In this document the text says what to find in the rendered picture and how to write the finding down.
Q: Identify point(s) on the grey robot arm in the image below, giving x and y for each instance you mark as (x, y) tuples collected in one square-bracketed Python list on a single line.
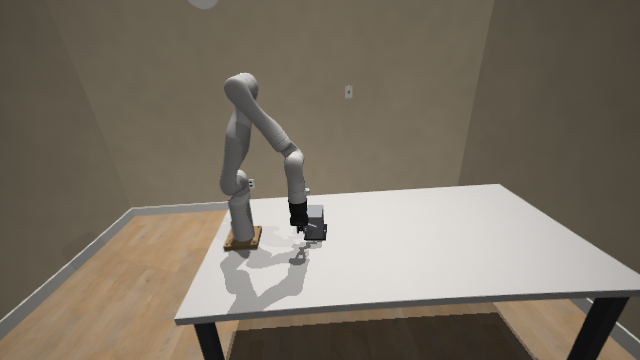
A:
[(238, 89)]

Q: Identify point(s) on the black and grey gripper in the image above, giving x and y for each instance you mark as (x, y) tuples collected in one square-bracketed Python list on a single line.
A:
[(298, 209)]

